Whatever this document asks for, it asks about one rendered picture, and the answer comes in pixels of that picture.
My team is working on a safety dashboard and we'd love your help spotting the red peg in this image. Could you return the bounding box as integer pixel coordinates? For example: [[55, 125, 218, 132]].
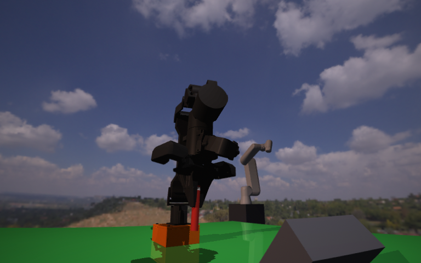
[[191, 185, 200, 231]]

